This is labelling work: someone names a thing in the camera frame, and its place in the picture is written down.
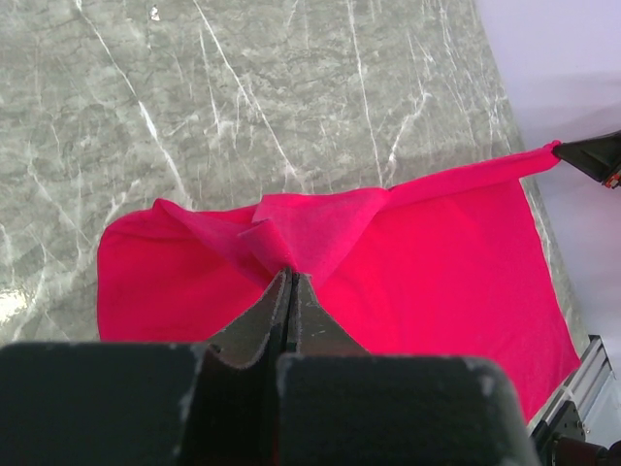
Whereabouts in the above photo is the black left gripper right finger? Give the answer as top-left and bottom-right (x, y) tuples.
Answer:
(290, 274), (368, 354)

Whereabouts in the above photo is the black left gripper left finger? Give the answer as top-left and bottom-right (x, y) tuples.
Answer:
(207, 268), (293, 369)

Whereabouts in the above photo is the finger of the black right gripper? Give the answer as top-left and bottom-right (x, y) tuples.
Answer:
(552, 131), (621, 183)

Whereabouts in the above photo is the red t shirt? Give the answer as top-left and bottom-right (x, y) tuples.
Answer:
(97, 145), (579, 418)

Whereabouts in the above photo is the aluminium frame rail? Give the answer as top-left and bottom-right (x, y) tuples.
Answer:
(526, 334), (621, 466)

